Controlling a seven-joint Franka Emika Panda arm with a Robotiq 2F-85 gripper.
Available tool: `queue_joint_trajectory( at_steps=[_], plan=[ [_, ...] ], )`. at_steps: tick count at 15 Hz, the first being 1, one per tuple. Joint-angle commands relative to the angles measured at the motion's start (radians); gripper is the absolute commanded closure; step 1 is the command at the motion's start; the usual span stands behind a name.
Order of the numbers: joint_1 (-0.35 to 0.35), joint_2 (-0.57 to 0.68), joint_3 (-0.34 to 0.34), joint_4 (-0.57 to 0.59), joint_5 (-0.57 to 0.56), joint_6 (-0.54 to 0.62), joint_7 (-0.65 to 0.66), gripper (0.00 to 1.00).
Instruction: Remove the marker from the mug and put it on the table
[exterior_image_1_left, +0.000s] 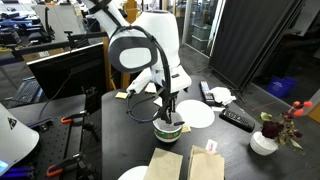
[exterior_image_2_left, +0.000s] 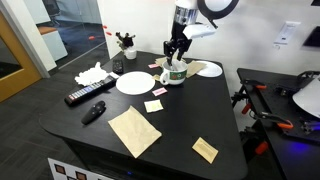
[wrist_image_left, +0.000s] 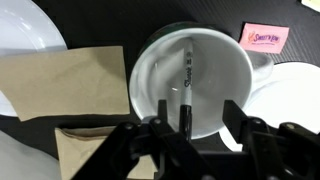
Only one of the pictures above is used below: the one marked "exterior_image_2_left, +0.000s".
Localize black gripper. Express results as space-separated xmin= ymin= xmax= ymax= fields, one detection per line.
xmin=162 ymin=23 xmax=194 ymax=67

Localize grey marker with black cap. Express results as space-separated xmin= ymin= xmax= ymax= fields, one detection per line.
xmin=169 ymin=59 xmax=179 ymax=72

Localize white mug with green band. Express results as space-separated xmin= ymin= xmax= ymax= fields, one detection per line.
xmin=159 ymin=59 xmax=189 ymax=87

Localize small white round paper disc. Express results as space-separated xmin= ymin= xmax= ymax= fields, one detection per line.
xmin=196 ymin=60 xmax=223 ymax=79

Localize white ceramic vase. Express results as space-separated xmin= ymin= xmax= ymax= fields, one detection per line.
xmin=123 ymin=46 xmax=138 ymax=61

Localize artificial flowers with orange berries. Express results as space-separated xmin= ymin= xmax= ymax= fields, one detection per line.
xmin=88 ymin=24 xmax=137 ymax=51

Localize large white round paper disc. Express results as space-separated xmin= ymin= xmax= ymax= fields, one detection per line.
xmin=115 ymin=70 xmax=156 ymax=96

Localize pale yellow square packet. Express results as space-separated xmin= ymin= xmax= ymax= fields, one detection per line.
xmin=143 ymin=99 xmax=165 ymax=114

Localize short black remote control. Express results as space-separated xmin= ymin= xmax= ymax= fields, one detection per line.
xmin=111 ymin=58 xmax=125 ymax=75

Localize orange and black bar clamp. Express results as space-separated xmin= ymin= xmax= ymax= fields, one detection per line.
xmin=239 ymin=111 xmax=294 ymax=156
xmin=231 ymin=79 xmax=268 ymax=116

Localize crumpled white tissue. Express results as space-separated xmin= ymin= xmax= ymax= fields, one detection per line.
xmin=74 ymin=61 xmax=111 ymax=87

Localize long black remote control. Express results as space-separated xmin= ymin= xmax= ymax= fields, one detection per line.
xmin=63 ymin=75 xmax=118 ymax=108

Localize tan packet with text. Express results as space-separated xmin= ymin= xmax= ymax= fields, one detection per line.
xmin=191 ymin=136 xmax=220 ymax=165

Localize small black curved remote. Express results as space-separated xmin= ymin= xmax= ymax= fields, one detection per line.
xmin=80 ymin=100 xmax=107 ymax=126

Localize white cabinet with wooden top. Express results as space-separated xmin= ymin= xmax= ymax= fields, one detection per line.
xmin=36 ymin=25 xmax=69 ymax=63

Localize black device with blue light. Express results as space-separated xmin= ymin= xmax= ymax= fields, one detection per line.
xmin=299 ymin=119 xmax=320 ymax=134

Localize black perforated breadboard table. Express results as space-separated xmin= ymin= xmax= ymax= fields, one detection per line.
xmin=236 ymin=68 xmax=320 ymax=180

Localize checkered calibration board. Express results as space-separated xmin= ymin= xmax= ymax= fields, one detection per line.
xmin=47 ymin=157 xmax=114 ymax=180

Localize white wall mounted device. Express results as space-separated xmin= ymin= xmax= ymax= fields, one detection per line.
xmin=273 ymin=20 xmax=302 ymax=46

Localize black wall panel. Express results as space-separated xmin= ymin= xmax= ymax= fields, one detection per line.
xmin=302 ymin=25 xmax=320 ymax=48

